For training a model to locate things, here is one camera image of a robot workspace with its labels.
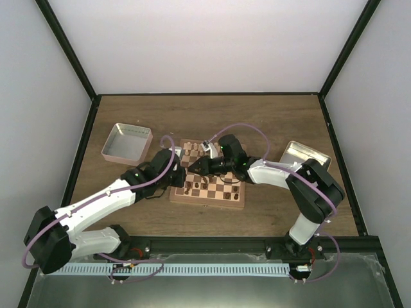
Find light blue cable duct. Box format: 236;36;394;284
55;263;290;278

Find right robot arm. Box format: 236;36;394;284
188;134;345;259

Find wooden chess board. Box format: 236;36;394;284
170;139;245;210

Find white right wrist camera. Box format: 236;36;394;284
201;141;218;158

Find gold metal tray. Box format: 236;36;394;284
279;141;331;170

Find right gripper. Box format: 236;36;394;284
188;155;234;178

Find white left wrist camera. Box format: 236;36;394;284
174;146;184;160

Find black enclosure frame post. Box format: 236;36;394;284
34;0;97;99

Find pink metal tray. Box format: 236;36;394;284
101;123;153;166

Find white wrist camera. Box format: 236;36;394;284
201;141;218;158
174;146;184;160

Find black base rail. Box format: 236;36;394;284
130;235;382;262

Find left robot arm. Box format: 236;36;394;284
23;147;186;274

